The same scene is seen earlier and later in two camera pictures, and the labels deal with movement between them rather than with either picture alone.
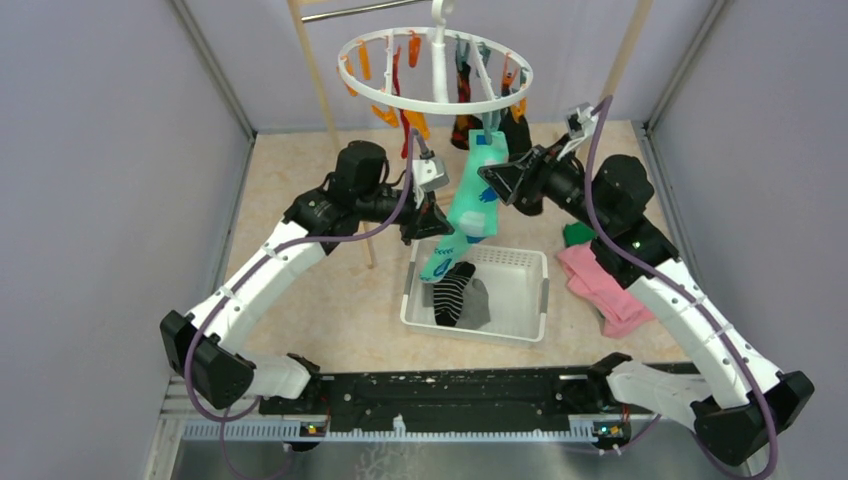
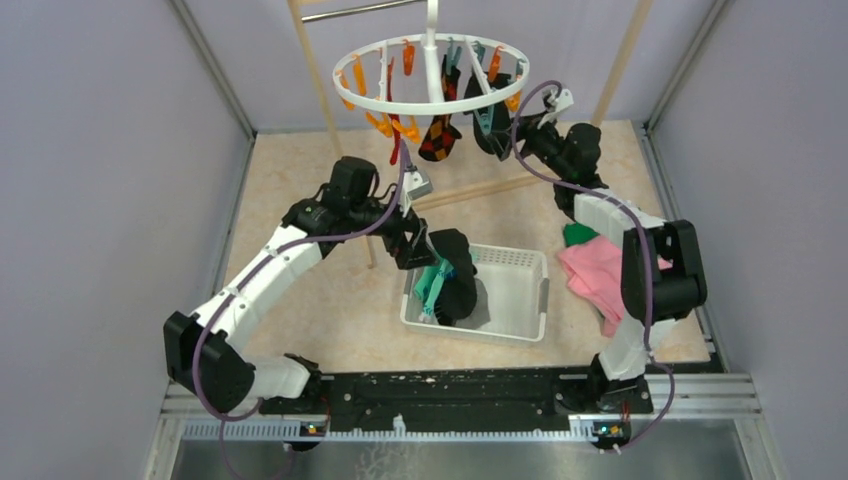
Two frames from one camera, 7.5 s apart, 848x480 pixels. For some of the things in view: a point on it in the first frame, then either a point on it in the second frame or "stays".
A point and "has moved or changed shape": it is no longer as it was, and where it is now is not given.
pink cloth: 614,304 stays
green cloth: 577,233 stays
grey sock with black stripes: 474,312 stays
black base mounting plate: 478,401 stays
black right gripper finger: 507,179 to 503,149
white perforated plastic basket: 516,283 stays
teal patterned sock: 474,214 to 429,285
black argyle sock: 462,125 to 440,137
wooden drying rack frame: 639,19 stays
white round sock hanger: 443,10 has moved or changed shape
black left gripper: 427,221 to 415,251
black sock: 518,133 has moved or changed shape
